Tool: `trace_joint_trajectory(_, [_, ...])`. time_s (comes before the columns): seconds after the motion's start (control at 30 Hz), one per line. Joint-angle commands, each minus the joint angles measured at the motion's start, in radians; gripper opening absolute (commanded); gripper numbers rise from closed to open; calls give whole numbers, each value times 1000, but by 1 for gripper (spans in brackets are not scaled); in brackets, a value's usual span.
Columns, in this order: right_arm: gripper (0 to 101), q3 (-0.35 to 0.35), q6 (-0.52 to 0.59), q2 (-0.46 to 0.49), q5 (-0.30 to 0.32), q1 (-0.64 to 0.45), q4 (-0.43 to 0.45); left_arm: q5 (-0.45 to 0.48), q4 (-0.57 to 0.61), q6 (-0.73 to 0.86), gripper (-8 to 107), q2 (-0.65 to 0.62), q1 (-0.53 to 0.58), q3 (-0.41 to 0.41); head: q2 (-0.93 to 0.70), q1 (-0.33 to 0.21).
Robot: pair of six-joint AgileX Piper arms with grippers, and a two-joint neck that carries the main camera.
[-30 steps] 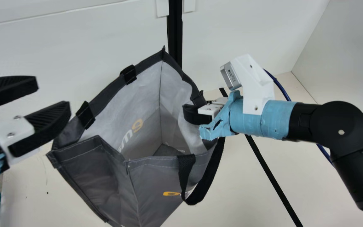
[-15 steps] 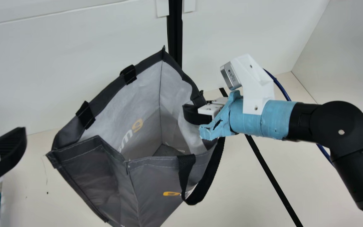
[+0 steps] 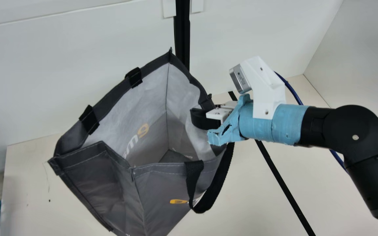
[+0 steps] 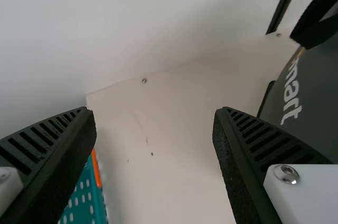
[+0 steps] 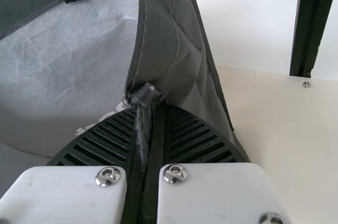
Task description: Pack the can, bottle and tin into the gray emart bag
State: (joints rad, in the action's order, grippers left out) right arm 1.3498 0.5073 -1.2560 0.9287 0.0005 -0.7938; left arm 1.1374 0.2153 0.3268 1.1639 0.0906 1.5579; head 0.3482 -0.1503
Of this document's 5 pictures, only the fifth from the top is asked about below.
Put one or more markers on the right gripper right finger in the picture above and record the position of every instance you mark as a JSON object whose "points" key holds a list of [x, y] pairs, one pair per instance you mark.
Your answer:
{"points": [[211, 195]]}

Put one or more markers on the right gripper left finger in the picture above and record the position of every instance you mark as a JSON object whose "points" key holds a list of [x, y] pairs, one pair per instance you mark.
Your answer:
{"points": [[79, 195]]}

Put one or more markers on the black post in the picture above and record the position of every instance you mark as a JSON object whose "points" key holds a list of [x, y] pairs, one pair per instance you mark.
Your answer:
{"points": [[311, 23]]}

